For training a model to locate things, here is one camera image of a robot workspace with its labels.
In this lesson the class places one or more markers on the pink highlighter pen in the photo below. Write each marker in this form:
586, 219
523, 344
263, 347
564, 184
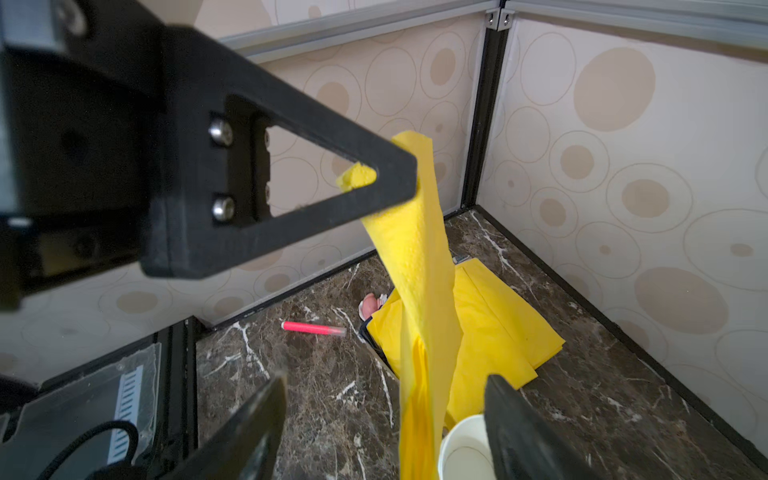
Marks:
314, 329

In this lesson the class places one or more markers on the single yellow napkin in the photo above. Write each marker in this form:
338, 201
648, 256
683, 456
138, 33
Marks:
412, 244

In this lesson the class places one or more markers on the small pink round object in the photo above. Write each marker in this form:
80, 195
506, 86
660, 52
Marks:
370, 304

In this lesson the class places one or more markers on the stack of paper cups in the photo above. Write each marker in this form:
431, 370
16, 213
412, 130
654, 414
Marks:
465, 453

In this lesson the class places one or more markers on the horizontal aluminium frame bar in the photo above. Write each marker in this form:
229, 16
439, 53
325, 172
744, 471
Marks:
737, 23

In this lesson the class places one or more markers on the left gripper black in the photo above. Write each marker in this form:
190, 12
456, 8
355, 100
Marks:
80, 88

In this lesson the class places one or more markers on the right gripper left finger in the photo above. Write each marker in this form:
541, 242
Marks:
247, 445

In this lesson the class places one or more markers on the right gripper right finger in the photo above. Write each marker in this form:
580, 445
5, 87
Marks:
522, 444

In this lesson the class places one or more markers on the yellow napkin stack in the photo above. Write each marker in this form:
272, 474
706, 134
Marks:
501, 334

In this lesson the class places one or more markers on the left diagonal aluminium bar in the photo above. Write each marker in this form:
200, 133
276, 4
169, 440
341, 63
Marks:
297, 38

